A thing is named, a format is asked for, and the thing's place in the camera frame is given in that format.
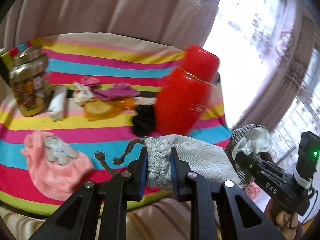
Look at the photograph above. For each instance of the magenta knitted cloth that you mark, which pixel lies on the magenta knitted cloth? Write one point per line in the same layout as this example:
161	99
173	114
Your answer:
118	91

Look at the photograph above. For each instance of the beige striped sofa cushion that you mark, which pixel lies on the beige striped sofa cushion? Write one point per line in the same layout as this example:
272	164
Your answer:
164	219

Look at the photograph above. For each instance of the pink fluffy cloth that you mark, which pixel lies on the pink fluffy cloth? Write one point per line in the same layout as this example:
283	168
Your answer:
56	168

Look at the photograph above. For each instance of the red plastic canister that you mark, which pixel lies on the red plastic canister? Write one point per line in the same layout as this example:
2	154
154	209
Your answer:
186	92

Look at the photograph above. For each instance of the grey herringbone drawstring bag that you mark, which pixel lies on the grey herringbone drawstring bag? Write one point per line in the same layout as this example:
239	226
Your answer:
206	159

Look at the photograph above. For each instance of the right hand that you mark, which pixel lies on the right hand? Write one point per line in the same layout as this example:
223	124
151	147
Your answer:
289	224

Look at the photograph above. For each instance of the black tracker with green light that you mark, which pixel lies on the black tracker with green light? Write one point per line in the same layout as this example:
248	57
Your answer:
308	155

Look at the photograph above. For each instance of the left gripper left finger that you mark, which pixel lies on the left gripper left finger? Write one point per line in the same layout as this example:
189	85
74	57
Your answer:
98	210

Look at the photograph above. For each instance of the orange yellow cloth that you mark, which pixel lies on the orange yellow cloth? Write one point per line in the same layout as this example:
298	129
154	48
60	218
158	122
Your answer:
99	110

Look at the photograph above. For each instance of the white tissue pack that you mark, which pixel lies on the white tissue pack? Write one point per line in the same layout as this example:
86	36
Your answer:
56	107

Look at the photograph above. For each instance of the striped colourful table cloth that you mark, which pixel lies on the striped colourful table cloth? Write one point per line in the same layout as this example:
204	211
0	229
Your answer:
112	59

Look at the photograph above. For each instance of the black fluffy pompom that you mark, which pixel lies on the black fluffy pompom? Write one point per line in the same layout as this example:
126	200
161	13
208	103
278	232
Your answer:
144	122

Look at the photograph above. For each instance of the glass jar with gold lid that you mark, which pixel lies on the glass jar with gold lid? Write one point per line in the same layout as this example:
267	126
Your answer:
29	81

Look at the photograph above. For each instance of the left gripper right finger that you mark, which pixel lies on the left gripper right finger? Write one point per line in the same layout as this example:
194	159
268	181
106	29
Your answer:
218	210

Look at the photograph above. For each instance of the floral patterned small cloth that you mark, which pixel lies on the floral patterned small cloth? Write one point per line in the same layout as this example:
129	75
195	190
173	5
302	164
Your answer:
82	94

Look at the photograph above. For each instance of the black white checkered cloth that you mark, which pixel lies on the black white checkered cloth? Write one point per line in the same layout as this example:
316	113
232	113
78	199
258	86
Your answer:
250	139

